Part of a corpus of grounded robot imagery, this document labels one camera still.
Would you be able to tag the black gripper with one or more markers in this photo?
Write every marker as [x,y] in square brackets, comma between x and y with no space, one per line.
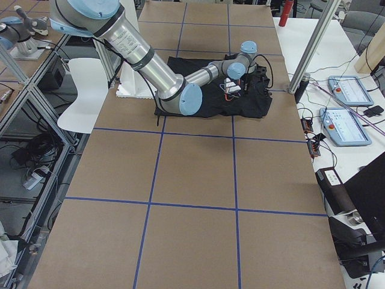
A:
[247,82]

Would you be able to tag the black graphic t-shirt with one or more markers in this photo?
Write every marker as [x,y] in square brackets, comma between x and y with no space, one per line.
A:
[252,105]

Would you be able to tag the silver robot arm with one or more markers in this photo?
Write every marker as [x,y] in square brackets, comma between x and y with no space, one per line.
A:
[174,93]

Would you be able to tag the black water bottle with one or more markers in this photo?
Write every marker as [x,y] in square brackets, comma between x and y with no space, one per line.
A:
[302,87]

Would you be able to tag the red cylinder bottle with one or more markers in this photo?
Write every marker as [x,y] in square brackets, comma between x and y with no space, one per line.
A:
[286,12]

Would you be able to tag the far teach pendant tablet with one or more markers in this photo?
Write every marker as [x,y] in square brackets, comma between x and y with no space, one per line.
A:
[349,90]

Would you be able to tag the teach pendant tablet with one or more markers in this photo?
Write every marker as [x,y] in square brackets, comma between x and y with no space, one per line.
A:
[349,90]
[343,127]

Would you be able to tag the near teach pendant tablet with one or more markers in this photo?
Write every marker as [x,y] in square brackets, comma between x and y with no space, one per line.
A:
[343,127]

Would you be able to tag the white plastic chair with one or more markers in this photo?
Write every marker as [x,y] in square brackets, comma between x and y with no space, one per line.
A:
[92,87]

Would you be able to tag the husky plush toy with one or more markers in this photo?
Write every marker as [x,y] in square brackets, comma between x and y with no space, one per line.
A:
[33,25]

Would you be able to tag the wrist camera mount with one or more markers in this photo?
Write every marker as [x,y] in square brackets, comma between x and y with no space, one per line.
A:
[259,70]

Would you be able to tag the aluminium frame post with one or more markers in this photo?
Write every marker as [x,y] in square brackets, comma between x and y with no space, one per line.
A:
[313,43]

